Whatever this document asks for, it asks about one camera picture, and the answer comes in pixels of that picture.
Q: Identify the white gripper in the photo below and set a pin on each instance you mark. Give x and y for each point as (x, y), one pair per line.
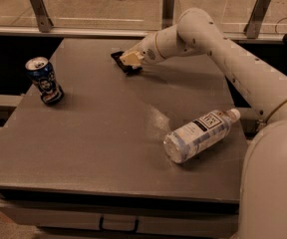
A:
(147, 54)

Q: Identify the black rxbar chocolate bar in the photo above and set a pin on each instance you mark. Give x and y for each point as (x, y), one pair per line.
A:
(127, 69)

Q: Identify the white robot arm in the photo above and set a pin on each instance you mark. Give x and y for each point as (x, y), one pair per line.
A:
(263, 189)

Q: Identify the blue pepsi can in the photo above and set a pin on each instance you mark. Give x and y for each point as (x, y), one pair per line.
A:
(41, 73)

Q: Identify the clear plastic water bottle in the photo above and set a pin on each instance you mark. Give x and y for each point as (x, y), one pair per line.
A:
(198, 135)

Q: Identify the middle metal bracket post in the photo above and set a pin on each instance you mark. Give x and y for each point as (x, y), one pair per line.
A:
(167, 13)

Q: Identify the left metal bracket post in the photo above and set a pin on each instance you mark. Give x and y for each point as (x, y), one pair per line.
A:
(44, 22)

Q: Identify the metal window rail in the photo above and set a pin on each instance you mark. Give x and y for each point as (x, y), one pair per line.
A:
(107, 33)

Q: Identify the grey drawer with handle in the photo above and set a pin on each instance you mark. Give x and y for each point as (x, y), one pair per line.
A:
(71, 219)

